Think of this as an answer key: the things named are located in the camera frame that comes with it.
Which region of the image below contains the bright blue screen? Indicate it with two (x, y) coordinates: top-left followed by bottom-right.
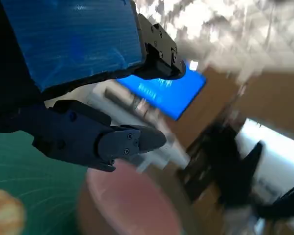
(117, 61), (208, 121)

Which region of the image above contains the toy bread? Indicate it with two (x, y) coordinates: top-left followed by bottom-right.
(0, 189), (25, 235)

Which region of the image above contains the pink bowl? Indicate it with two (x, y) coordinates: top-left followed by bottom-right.
(78, 159), (187, 235)

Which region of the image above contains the black stand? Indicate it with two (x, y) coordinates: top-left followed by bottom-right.
(177, 122), (264, 211)

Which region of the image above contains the green cutting mat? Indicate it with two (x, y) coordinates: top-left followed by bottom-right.
(0, 131), (95, 235)

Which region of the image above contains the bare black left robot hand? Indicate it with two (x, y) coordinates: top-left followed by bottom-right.
(0, 0), (187, 173)

